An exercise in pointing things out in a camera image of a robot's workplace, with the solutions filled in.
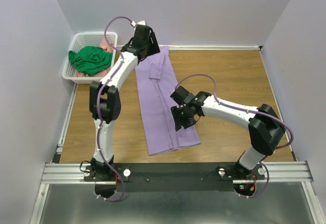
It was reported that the aluminium extrusion rail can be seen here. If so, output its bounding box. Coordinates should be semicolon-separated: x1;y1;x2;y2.
41;161;313;184

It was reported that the pink t shirt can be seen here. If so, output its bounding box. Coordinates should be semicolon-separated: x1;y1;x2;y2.
73;36;115;78

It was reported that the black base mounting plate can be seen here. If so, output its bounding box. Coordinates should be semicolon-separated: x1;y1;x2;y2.
81;160;265;198

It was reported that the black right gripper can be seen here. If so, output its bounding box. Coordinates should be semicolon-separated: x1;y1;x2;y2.
170;105;196;131

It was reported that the purple t shirt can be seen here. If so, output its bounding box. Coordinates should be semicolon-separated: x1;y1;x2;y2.
135;46;201;155

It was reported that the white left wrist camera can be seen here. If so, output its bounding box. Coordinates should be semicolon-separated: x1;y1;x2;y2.
130;20;146;29

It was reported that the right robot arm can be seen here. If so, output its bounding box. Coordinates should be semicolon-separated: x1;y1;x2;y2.
170;86;286;179

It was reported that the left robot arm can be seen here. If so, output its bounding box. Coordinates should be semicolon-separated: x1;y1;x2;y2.
89;24;160;181

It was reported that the green t shirt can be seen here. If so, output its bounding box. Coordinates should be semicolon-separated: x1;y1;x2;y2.
67;45;114;76

